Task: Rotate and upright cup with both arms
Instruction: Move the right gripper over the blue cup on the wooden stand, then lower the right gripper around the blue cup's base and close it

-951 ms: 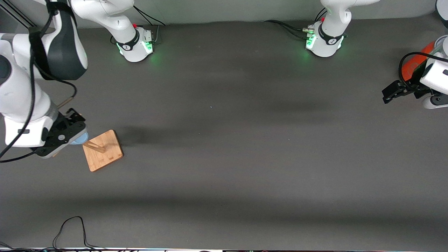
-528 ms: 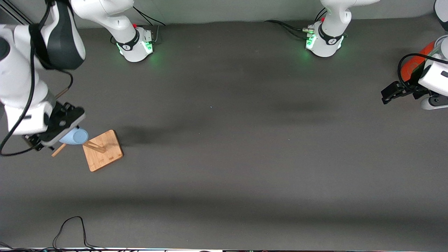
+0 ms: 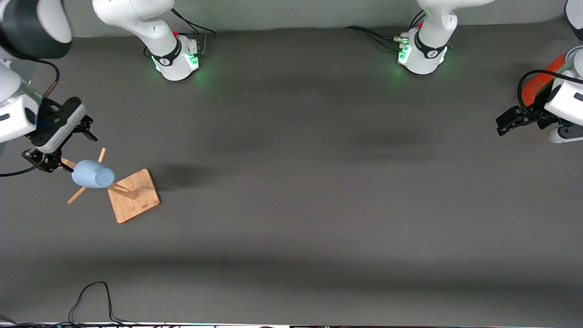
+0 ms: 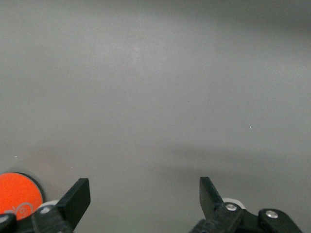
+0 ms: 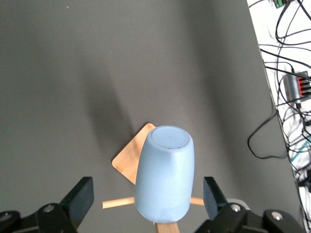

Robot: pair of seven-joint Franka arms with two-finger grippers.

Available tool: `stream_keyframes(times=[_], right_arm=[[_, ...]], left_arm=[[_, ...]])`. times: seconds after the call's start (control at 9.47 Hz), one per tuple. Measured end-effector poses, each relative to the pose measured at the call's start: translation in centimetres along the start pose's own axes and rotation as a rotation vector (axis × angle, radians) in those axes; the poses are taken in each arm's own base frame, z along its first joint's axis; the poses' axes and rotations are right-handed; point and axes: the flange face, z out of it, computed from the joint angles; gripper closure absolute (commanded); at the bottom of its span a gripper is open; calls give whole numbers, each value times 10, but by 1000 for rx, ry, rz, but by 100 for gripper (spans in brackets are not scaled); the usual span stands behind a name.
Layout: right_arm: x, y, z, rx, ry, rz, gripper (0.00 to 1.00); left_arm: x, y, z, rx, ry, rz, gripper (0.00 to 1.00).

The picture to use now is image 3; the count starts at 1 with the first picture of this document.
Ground light blue cup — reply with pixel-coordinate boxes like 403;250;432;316
72;159;116;190

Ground wooden cup rack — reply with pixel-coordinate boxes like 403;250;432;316
61;147;161;224

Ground orange can with fruit logo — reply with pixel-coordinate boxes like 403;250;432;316
521;53;570;109

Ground black right arm base cables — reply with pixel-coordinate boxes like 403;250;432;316
171;8;217;57

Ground black arm base cables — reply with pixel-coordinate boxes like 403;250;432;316
171;8;217;57
343;10;426;51

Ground black looped cable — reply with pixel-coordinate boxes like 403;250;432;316
68;281;139;326

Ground black left arm base cables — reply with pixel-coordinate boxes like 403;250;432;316
343;10;426;51

